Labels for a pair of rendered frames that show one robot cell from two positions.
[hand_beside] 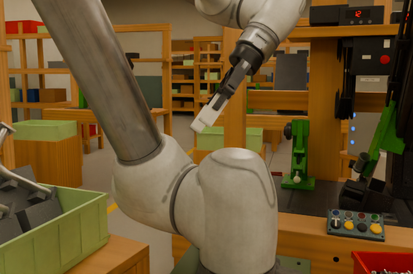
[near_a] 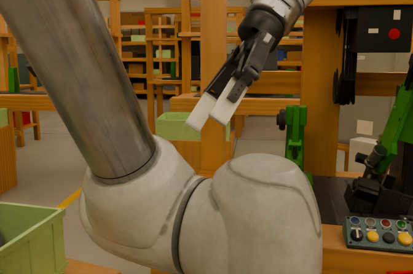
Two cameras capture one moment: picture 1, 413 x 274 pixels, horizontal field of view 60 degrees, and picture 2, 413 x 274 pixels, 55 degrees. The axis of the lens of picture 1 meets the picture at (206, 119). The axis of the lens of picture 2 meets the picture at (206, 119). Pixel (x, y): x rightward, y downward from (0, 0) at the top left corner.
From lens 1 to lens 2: 0.19 m
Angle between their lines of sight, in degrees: 8
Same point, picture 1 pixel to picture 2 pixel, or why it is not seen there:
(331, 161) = (328, 153)
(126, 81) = (110, 62)
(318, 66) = (314, 41)
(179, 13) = not seen: outside the picture
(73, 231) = (20, 265)
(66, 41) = not seen: outside the picture
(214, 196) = (244, 227)
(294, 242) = not seen: hidden behind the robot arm
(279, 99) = (266, 82)
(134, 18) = not seen: outside the picture
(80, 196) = (25, 213)
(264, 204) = (311, 234)
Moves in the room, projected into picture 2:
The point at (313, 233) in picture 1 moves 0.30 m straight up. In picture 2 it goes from (330, 247) to (338, 122)
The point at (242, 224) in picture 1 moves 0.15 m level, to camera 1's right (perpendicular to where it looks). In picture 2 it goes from (284, 265) to (396, 257)
